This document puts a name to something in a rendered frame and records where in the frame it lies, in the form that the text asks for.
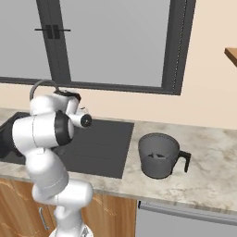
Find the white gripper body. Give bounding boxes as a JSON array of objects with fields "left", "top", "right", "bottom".
[{"left": 56, "top": 89, "right": 82, "bottom": 105}]

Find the dark grey sink faucet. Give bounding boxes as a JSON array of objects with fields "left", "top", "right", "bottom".
[{"left": 29, "top": 79, "right": 61, "bottom": 102}]

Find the dark grey sink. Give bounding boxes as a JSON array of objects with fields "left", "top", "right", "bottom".
[{"left": 0, "top": 111, "right": 135, "bottom": 180}]

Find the dark grey jug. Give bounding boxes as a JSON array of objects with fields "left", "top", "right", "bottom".
[{"left": 137, "top": 132, "right": 193, "bottom": 181}]

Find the dark grey framed window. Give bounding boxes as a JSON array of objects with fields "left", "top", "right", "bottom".
[{"left": 0, "top": 0, "right": 197, "bottom": 96}]

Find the wooden cupboard door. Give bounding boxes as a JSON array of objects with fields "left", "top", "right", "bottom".
[
  {"left": 0, "top": 177, "right": 58, "bottom": 237},
  {"left": 80, "top": 192, "right": 138, "bottom": 237}
]

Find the grey dishwasher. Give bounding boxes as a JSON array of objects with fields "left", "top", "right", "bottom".
[{"left": 134, "top": 199, "right": 237, "bottom": 237}]

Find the black window handle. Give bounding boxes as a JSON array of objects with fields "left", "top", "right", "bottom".
[
  {"left": 34, "top": 25, "right": 53, "bottom": 40},
  {"left": 52, "top": 25, "right": 71, "bottom": 40}
]

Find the silver cupboard handle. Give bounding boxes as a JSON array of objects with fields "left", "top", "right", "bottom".
[{"left": 38, "top": 206, "right": 51, "bottom": 231}]

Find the grey dishwasher handle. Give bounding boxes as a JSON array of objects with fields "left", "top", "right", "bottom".
[{"left": 137, "top": 201, "right": 237, "bottom": 227}]

